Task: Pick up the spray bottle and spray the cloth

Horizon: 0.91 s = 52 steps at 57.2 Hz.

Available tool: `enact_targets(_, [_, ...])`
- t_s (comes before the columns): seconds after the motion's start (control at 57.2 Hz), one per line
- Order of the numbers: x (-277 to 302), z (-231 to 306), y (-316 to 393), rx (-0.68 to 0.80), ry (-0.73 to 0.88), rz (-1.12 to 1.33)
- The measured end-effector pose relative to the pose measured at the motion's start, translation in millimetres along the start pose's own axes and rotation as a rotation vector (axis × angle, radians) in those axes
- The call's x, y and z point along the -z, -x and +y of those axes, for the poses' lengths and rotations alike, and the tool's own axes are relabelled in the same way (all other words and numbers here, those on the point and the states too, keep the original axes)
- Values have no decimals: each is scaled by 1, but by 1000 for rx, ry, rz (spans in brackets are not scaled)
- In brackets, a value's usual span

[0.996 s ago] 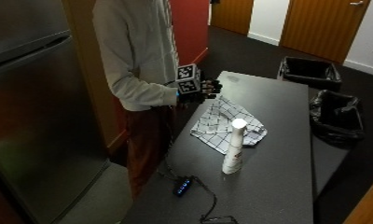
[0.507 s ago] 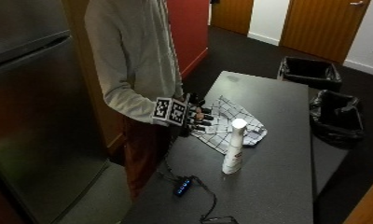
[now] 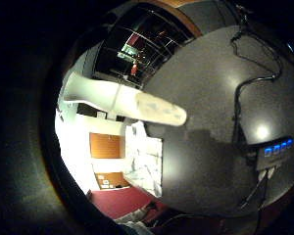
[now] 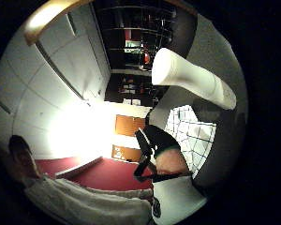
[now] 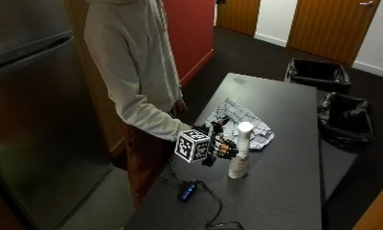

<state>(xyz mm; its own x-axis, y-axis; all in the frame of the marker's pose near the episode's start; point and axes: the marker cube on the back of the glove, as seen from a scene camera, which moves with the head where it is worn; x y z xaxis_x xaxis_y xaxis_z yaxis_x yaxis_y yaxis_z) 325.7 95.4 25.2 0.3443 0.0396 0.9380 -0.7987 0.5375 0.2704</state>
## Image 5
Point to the stainless steel refrigerator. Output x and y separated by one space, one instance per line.
34 111

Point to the white checked cloth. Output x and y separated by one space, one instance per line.
242 118

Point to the the person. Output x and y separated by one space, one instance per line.
132 64

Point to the white spray bottle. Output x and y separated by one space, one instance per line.
241 150

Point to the white marker cube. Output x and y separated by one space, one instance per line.
193 146

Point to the black hub with blue light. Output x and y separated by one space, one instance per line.
187 191

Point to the black bag waste bin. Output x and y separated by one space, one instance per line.
345 119

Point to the black lined rectangular bin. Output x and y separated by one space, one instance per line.
319 73

